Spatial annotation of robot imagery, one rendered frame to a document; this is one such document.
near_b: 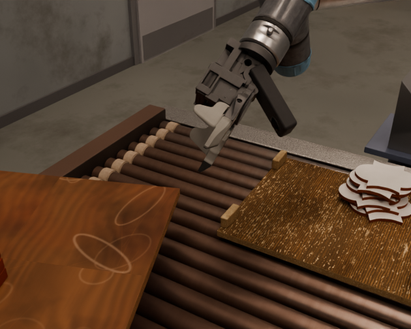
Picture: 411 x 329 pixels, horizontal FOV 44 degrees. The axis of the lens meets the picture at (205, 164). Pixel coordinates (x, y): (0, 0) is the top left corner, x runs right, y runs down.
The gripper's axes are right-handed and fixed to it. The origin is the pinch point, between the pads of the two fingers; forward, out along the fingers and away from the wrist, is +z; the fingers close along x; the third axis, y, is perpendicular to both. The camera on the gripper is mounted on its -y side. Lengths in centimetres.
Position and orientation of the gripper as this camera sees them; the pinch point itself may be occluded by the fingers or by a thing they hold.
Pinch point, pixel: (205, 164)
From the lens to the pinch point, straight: 78.7
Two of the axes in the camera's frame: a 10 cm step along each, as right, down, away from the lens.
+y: -8.6, -5.1, 0.6
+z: -5.1, 8.3, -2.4
